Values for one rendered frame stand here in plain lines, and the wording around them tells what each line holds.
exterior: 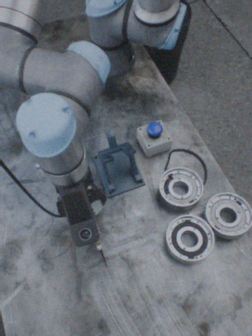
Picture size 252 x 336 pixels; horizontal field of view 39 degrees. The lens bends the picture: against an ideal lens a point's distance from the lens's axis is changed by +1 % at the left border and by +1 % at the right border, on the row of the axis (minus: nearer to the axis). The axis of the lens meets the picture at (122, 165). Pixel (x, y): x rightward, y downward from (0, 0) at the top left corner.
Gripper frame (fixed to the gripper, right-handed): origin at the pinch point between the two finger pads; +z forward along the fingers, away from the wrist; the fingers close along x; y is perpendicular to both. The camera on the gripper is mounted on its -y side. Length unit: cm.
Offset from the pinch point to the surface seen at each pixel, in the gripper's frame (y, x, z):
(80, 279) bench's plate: -10.8, 5.8, 7.9
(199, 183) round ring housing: 2.1, -27.5, 7.5
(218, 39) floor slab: 126, -105, 101
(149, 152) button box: 14.5, -19.2, 8.4
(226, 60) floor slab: 107, -102, 100
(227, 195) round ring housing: -3.0, -32.4, 7.2
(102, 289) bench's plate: -14.1, 1.8, 8.0
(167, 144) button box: 15.0, -24.0, 7.5
